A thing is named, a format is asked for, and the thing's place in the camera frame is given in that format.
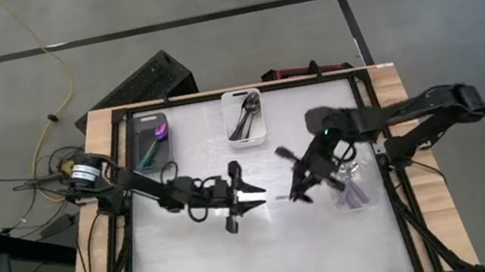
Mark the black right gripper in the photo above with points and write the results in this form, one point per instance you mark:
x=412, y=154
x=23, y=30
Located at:
x=325, y=162

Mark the black perforated metal case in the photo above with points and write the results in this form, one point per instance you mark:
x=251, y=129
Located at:
x=141, y=83

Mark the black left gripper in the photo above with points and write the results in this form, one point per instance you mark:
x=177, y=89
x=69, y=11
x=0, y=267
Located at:
x=220, y=195

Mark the white plastic bin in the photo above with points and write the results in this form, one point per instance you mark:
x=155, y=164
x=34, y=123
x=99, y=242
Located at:
x=236, y=144

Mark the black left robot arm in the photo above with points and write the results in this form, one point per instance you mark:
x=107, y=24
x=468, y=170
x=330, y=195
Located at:
x=143, y=186

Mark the black metal table frame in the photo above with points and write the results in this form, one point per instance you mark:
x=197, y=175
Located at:
x=288, y=84

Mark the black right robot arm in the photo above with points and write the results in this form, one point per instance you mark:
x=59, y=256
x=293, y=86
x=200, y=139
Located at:
x=413, y=106

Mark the dark grey plastic bin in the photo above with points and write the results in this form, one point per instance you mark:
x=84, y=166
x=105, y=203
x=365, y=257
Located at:
x=142, y=132

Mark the clear plastic bin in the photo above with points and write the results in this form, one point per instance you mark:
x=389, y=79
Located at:
x=372, y=186

